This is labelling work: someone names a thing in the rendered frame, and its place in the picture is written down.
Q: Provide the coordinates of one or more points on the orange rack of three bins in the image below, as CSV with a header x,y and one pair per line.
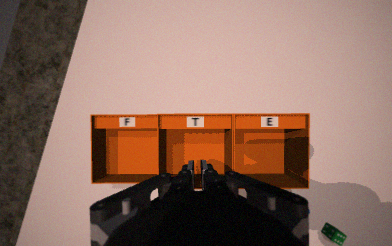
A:
x,y
271,147

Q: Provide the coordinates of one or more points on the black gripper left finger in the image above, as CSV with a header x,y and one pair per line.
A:
x,y
108,213

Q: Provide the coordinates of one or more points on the green die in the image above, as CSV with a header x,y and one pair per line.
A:
x,y
333,234

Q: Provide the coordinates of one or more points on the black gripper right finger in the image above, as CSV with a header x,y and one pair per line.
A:
x,y
290,208

